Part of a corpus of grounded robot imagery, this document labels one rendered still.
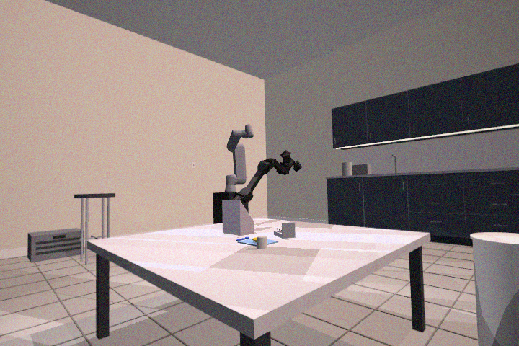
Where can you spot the light blue flat mat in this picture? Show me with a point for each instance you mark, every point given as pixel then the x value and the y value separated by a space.
pixel 253 243

